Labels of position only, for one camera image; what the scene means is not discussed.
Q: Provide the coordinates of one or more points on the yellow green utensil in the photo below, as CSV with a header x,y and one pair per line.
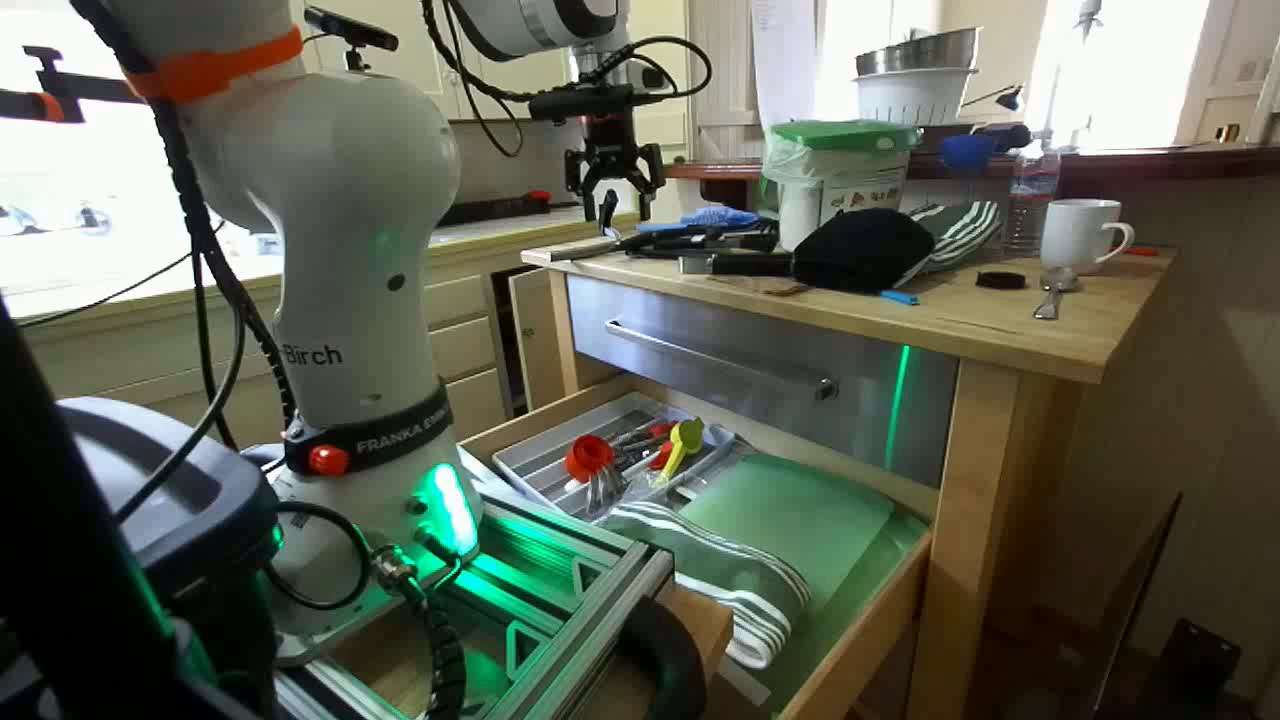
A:
x,y
686,437

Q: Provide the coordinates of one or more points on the open wooden drawer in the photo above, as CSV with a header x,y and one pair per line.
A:
x,y
843,643

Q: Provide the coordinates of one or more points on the green striped towel in drawer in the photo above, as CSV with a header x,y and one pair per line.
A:
x,y
757,590

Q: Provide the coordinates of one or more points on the steel pot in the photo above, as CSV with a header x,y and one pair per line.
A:
x,y
922,54

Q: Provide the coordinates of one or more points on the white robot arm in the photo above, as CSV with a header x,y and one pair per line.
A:
x,y
349,172

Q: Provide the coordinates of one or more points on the small black lid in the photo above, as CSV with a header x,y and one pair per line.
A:
x,y
1000,282

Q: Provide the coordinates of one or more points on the steel closed drawer front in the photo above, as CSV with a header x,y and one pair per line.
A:
x,y
873,400

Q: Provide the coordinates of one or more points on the white mug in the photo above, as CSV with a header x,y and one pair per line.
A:
x,y
1080,235

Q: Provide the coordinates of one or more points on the white bucket green lid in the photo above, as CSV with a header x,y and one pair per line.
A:
x,y
835,164

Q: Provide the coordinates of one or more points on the red funnel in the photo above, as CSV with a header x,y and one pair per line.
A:
x,y
589,456

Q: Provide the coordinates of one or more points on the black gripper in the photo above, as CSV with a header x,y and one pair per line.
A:
x,y
609,140

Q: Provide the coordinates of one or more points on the grey cutlery tray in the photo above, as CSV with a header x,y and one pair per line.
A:
x,y
622,451

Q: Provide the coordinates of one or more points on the wooden kitchen cart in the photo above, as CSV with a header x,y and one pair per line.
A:
x,y
1019,395

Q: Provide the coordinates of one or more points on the black round mat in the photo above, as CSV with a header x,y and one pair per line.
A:
x,y
861,249

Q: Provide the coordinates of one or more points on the blue cloth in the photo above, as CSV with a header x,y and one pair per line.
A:
x,y
708,217

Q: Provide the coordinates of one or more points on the clear water bottle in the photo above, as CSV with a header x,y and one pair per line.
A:
x,y
1031,191

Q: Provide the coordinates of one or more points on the striped towel on cart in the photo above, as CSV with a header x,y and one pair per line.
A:
x,y
957,230

